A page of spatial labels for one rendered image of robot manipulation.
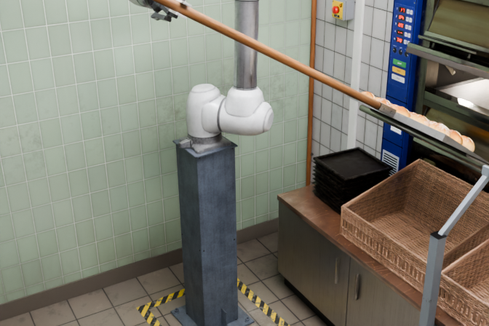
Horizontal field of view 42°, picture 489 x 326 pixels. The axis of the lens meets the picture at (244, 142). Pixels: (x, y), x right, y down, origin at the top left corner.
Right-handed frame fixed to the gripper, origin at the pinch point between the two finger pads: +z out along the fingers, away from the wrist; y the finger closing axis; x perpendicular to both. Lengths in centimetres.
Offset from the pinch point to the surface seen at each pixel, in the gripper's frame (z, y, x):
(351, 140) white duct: -79, 23, -168
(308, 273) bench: -42, 91, -147
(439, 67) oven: -31, -29, -150
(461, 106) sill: -8, -16, -148
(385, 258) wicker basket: 6, 57, -133
